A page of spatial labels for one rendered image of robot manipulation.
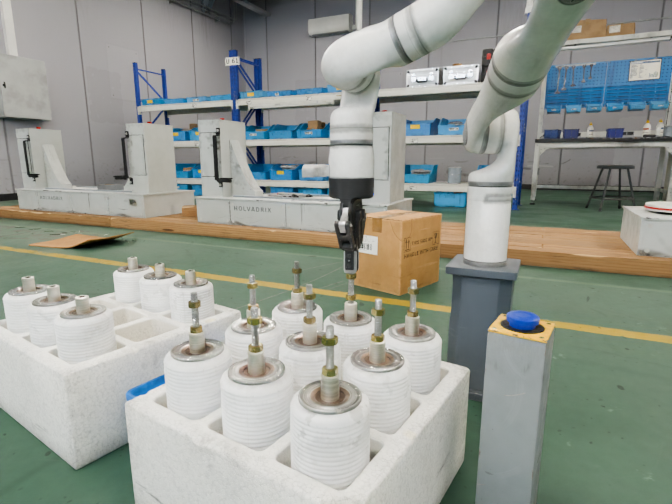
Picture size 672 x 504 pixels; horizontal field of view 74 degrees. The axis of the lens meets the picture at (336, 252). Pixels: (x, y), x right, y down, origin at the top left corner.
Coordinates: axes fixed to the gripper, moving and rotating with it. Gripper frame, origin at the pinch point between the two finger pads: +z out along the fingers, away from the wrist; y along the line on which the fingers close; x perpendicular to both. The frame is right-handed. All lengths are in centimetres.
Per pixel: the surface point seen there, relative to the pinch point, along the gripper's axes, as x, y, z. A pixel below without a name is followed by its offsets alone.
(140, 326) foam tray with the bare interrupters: 49, 4, 18
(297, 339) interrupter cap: 5.8, -11.4, 10.4
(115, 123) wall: 532, 544, -80
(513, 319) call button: -24.9, -14.2, 3.1
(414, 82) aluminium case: 43, 458, -104
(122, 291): 63, 15, 15
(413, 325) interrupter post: -11.3, -4.5, 8.9
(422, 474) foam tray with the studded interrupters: -14.5, -17.7, 25.2
